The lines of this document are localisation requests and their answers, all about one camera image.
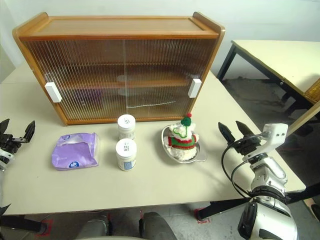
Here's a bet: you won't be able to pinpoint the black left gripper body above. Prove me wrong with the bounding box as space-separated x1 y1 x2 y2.
0 133 26 154

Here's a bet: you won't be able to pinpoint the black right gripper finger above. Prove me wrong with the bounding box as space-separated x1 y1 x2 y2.
235 120 260 139
217 121 236 145

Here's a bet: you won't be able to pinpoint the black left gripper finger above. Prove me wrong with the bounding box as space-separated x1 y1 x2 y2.
0 119 11 137
21 120 36 144

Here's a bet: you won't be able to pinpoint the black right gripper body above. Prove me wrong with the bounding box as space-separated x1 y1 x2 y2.
232 134 268 158

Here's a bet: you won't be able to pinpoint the silver metal bowl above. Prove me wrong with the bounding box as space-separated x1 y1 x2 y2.
161 124 208 165

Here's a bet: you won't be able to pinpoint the white plush toy green hat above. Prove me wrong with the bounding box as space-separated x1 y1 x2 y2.
166 112 200 162

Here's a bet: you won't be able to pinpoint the white door handle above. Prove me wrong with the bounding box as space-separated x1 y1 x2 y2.
44 81 63 103
187 78 202 99

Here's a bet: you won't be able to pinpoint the purple tissue pack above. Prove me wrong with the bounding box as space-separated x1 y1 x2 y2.
51 132 100 172

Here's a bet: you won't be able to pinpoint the ribbed clear sliding door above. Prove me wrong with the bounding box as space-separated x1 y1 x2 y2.
124 38 220 119
23 39 128 121

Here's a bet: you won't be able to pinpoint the white-lidded salad dressing jar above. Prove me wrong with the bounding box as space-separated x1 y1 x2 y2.
117 114 137 141
115 138 138 172

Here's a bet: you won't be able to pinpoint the wooden cabinet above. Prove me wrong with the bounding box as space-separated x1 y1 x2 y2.
12 11 226 126

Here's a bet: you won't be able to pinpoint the black table leg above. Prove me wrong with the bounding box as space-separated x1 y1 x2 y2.
198 183 320 221
0 215 48 235

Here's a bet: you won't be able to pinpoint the beige side table black legs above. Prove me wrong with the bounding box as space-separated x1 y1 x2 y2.
216 39 320 137

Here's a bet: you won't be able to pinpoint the wicker basket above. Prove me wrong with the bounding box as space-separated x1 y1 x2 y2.
303 77 320 103

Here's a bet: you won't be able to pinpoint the grey rounded shell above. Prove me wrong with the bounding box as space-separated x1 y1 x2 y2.
138 211 178 240
79 219 111 240

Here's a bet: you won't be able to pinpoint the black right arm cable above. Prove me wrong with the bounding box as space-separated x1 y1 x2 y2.
221 133 266 201

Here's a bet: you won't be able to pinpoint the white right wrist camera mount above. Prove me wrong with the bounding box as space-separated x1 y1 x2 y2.
242 123 289 162

